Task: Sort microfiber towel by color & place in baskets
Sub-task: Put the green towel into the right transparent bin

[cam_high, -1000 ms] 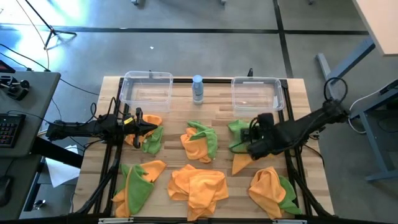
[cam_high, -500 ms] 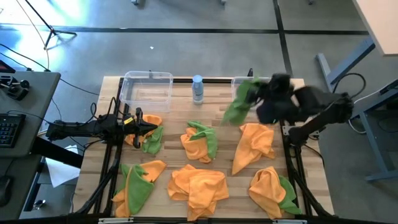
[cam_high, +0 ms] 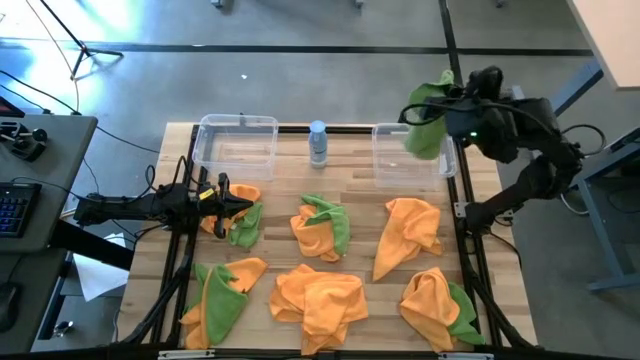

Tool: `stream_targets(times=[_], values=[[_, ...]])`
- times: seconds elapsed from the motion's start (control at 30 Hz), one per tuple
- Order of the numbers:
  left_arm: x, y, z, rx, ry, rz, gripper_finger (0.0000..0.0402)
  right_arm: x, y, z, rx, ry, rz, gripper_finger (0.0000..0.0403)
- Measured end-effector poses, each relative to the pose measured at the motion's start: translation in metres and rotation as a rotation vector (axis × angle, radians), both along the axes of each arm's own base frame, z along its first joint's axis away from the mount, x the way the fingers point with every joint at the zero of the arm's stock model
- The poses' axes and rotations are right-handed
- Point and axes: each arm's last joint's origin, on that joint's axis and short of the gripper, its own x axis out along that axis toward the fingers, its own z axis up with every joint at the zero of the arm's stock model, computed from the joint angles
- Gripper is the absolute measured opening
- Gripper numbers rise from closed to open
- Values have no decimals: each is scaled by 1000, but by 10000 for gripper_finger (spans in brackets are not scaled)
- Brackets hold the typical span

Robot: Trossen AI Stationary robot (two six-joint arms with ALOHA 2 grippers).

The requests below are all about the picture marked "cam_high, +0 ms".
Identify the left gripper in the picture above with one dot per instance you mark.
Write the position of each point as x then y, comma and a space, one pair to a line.
215, 205

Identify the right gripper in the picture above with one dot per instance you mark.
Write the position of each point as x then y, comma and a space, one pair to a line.
470, 122

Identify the orange microfiber towel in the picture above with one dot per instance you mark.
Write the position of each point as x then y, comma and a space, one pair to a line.
246, 192
320, 305
427, 307
250, 272
312, 237
407, 230

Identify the green microfiber towel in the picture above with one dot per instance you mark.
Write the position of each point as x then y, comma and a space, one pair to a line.
247, 230
220, 305
465, 315
340, 222
425, 140

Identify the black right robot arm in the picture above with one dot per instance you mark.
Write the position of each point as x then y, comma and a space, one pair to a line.
540, 175

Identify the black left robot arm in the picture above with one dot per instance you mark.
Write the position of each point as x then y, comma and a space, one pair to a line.
125, 206

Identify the clear plastic bin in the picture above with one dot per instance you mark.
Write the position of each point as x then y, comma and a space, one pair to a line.
390, 167
235, 150

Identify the pale blue spray bottle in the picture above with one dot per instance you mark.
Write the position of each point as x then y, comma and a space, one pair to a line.
318, 145

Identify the white paper sheet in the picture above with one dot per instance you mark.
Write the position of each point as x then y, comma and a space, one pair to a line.
95, 275

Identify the white table top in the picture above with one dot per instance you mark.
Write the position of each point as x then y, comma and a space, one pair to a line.
615, 40

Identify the grey desk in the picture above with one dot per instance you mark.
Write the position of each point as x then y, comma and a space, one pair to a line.
55, 155

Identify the black tripod stand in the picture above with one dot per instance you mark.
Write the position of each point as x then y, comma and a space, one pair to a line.
85, 50

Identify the black backlit keyboard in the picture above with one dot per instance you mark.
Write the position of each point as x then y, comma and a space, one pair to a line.
17, 210

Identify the black clamp device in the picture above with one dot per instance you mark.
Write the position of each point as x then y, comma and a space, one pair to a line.
25, 140

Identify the black computer mouse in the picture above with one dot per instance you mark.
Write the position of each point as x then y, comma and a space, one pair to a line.
9, 307

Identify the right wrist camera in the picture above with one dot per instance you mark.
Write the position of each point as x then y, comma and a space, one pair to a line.
486, 82

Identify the black aluminium frame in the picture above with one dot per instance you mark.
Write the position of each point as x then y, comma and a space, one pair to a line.
345, 129

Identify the blue table frame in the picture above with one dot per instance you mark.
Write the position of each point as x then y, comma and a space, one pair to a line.
600, 240

